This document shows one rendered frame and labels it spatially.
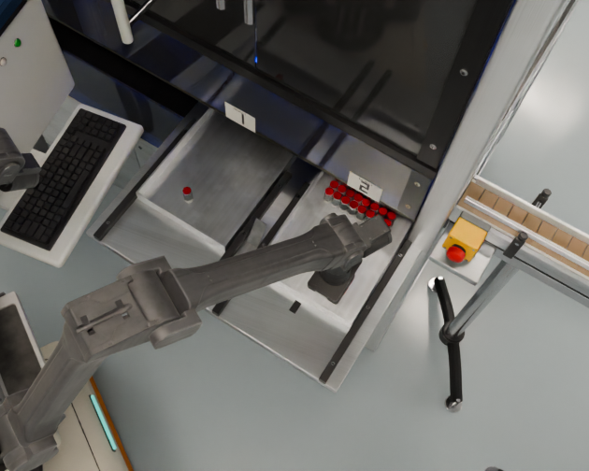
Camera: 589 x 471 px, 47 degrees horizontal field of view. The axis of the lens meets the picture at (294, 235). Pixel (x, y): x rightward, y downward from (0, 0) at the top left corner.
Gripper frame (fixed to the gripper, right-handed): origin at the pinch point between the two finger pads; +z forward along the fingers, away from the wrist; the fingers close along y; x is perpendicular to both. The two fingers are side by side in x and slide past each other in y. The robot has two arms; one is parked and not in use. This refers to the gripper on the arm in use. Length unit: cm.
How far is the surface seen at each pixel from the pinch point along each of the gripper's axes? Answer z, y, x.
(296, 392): 108, -3, 6
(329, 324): 20.5, -0.9, -1.1
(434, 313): 110, 49, -21
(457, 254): 8.2, 24.3, -17.8
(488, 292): 52, 41, -30
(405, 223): 21.2, 31.1, -3.2
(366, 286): 20.7, 11.7, -3.4
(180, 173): 19, 12, 50
